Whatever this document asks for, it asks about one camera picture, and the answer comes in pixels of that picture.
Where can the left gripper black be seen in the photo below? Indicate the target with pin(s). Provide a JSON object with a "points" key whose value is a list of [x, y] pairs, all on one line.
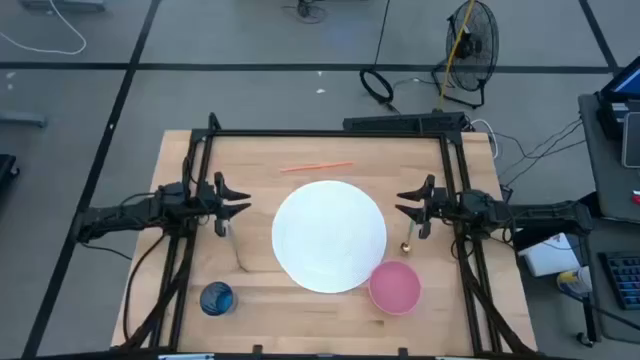
{"points": [[205, 202]]}

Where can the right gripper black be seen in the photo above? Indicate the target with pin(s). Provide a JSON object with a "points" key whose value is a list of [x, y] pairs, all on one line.
{"points": [[445, 205]]}

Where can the pink plastic bowl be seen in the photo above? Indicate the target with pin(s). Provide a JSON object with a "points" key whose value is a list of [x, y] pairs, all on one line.
{"points": [[395, 287]]}

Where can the orange drinking straw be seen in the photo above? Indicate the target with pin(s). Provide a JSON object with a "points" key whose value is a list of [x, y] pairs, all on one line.
{"points": [[317, 166]]}

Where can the blue faceted plastic cup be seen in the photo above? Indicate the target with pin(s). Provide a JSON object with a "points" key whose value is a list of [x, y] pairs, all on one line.
{"points": [[218, 299]]}

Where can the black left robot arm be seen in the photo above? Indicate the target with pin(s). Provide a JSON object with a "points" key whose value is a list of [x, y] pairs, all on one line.
{"points": [[115, 215]]}

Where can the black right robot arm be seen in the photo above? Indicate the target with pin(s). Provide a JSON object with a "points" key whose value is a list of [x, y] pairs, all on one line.
{"points": [[540, 215]]}

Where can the long black equipment box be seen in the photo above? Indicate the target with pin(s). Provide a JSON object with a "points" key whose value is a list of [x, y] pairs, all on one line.
{"points": [[405, 122]]}

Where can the white round plate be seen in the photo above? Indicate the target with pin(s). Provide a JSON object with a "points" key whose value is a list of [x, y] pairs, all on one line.
{"points": [[325, 235]]}

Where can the white box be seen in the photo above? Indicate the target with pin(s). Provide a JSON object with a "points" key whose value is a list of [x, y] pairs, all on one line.
{"points": [[547, 255]]}

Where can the black floor fan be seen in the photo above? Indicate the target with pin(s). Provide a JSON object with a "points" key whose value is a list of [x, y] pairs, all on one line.
{"points": [[472, 50]]}

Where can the white bottle yellow label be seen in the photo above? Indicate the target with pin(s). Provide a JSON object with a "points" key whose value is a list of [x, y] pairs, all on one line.
{"points": [[575, 281]]}

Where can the grey side desk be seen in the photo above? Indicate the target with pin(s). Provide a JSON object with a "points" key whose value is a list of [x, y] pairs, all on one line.
{"points": [[605, 165]]}

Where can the black chair base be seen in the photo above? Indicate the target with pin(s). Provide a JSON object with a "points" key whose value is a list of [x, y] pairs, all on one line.
{"points": [[305, 10]]}

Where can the black keyboard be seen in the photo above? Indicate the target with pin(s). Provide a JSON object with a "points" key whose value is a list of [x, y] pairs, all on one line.
{"points": [[622, 280]]}

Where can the grey tablet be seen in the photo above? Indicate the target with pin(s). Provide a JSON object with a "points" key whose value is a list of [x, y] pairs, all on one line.
{"points": [[632, 140]]}

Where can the black laptop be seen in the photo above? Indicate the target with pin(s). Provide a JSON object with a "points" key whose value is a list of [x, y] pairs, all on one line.
{"points": [[622, 95]]}

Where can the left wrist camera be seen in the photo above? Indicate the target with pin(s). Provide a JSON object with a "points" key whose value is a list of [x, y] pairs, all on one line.
{"points": [[171, 192]]}

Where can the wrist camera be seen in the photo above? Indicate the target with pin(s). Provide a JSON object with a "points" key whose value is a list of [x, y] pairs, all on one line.
{"points": [[477, 201], [171, 192]]}

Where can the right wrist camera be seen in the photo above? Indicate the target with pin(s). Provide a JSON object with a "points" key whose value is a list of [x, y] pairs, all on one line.
{"points": [[477, 201]]}

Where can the black metal table frame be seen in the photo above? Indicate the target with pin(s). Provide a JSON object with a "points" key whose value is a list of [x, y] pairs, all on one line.
{"points": [[325, 133]]}

